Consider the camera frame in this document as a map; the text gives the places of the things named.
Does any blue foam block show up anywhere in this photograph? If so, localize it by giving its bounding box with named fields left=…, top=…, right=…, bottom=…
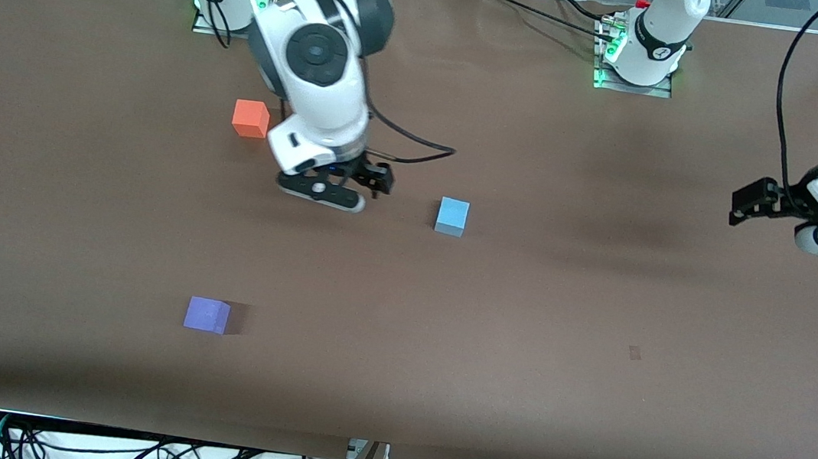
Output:
left=434, top=196, right=471, bottom=239

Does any orange foam block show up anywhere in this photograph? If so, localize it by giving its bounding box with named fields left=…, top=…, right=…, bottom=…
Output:
left=230, top=98, right=272, bottom=140

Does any purple foam block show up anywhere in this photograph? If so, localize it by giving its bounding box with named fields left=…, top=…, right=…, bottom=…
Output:
left=182, top=295, right=232, bottom=336

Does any brown table cover sheet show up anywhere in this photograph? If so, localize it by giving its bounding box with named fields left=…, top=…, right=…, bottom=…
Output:
left=0, top=0, right=818, bottom=459

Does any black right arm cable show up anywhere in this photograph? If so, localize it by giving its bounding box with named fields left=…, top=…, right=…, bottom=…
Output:
left=188, top=0, right=473, bottom=170

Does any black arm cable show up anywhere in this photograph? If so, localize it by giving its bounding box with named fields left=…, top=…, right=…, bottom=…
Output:
left=188, top=0, right=473, bottom=170
left=765, top=0, right=818, bottom=194

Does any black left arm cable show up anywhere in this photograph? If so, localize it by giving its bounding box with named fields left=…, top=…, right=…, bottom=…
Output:
left=765, top=0, right=818, bottom=194

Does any black cable on table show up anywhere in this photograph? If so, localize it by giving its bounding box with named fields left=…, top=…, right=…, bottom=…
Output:
left=467, top=0, right=624, bottom=46

